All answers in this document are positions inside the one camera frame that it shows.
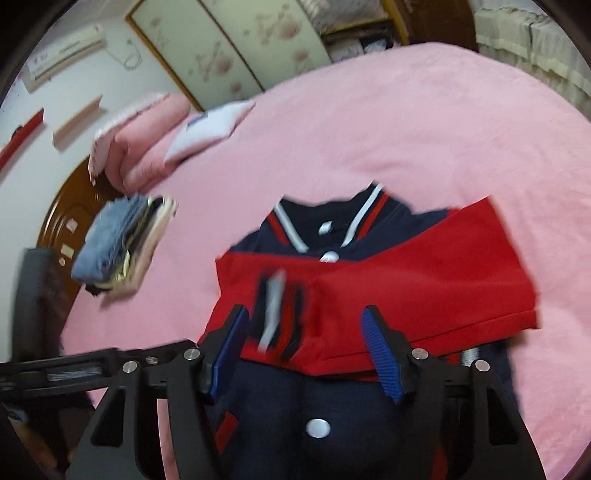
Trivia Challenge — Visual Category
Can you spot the white air conditioner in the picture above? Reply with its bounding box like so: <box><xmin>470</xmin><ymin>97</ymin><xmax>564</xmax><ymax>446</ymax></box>
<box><xmin>25</xmin><ymin>25</ymin><xmax>107</xmax><ymax>86</ymax></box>

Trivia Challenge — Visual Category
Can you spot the wooden wardrobe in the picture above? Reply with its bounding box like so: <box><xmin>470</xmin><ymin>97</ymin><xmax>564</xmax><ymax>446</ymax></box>
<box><xmin>318</xmin><ymin>0</ymin><xmax>478</xmax><ymax>63</ymax></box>

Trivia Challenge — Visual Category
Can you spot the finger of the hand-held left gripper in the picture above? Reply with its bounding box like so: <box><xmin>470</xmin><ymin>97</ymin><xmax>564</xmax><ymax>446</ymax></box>
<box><xmin>0</xmin><ymin>340</ymin><xmax>199</xmax><ymax>394</ymax></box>

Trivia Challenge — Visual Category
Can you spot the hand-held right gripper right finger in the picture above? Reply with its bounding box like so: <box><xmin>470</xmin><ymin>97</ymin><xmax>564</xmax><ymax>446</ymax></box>
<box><xmin>361</xmin><ymin>305</ymin><xmax>548</xmax><ymax>480</ymax></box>

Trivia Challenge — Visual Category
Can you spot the stack of folded clothes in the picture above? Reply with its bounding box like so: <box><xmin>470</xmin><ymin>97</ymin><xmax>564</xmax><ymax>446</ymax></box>
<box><xmin>71</xmin><ymin>194</ymin><xmax>178</xmax><ymax>298</ymax></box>

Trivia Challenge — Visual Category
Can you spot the red and navy jacket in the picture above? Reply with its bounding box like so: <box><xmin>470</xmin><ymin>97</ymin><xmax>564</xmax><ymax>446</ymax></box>
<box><xmin>198</xmin><ymin>182</ymin><xmax>539</xmax><ymax>480</ymax></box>

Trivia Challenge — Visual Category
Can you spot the white pillow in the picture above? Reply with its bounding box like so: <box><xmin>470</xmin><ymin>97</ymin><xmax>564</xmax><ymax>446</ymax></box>
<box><xmin>164</xmin><ymin>100</ymin><xmax>257</xmax><ymax>163</ymax></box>

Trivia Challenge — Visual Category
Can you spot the red wall shelf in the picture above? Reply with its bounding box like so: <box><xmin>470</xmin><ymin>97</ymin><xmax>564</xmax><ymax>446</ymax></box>
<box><xmin>0</xmin><ymin>107</ymin><xmax>47</xmax><ymax>171</ymax></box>

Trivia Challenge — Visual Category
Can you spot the pink bed blanket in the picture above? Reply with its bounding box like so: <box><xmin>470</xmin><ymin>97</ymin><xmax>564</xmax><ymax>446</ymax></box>
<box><xmin>60</xmin><ymin>41</ymin><xmax>591</xmax><ymax>480</ymax></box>

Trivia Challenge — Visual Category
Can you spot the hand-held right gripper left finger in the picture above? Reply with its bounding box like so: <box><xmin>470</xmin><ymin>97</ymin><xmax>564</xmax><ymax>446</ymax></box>
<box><xmin>65</xmin><ymin>305</ymin><xmax>252</xmax><ymax>480</ymax></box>

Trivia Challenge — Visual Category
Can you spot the white air conditioner cable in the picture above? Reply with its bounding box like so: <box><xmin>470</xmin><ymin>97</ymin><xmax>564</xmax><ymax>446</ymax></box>
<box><xmin>111</xmin><ymin>37</ymin><xmax>141</xmax><ymax>71</ymax></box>

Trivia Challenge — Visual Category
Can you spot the beige lace-covered furniture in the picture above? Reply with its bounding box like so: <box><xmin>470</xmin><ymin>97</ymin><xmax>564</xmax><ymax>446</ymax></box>
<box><xmin>471</xmin><ymin>0</ymin><xmax>591</xmax><ymax>121</ymax></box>

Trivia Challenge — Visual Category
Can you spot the pink folded quilt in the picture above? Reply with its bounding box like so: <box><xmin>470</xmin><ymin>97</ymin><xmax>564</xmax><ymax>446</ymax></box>
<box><xmin>88</xmin><ymin>92</ymin><xmax>192</xmax><ymax>195</ymax></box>

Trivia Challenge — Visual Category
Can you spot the wooden wall shelf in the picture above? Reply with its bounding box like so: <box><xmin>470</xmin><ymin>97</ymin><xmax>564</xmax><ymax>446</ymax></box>
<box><xmin>52</xmin><ymin>95</ymin><xmax>105</xmax><ymax>151</ymax></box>

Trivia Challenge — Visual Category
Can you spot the white folded bedding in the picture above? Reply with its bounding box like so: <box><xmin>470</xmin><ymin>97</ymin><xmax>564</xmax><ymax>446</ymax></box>
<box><xmin>300</xmin><ymin>0</ymin><xmax>393</xmax><ymax>62</ymax></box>

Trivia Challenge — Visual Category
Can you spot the brown wooden headboard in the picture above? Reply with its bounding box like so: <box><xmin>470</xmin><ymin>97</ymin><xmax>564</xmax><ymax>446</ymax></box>
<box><xmin>36</xmin><ymin>157</ymin><xmax>121</xmax><ymax>287</ymax></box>

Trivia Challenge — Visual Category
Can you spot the floral sliding wardrobe door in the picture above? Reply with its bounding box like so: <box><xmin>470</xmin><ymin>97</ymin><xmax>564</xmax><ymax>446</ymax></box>
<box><xmin>126</xmin><ymin>0</ymin><xmax>265</xmax><ymax>112</ymax></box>
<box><xmin>198</xmin><ymin>0</ymin><xmax>333</xmax><ymax>90</ymax></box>

